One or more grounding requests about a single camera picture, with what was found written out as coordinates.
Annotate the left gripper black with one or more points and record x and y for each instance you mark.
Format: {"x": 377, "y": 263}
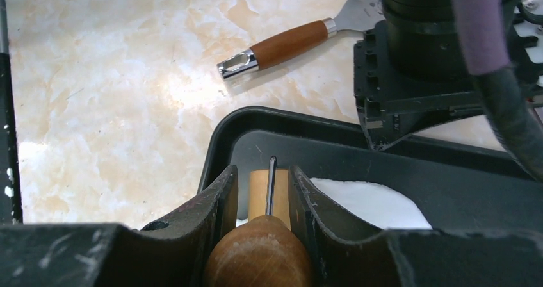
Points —
{"x": 409, "y": 73}

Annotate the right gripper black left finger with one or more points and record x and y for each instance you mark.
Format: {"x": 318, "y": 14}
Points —
{"x": 170, "y": 251}

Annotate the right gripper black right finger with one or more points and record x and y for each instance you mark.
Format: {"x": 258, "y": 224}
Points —
{"x": 347, "y": 251}

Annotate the black baking tray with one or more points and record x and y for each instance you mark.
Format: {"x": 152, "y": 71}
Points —
{"x": 456, "y": 186}

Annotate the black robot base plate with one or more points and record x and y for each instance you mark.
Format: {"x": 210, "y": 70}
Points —
{"x": 11, "y": 202}

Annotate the wooden dough roller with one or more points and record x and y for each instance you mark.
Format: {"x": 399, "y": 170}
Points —
{"x": 263, "y": 251}

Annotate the metal scraper wooden handle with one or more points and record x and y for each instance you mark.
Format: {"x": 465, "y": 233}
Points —
{"x": 355, "y": 15}

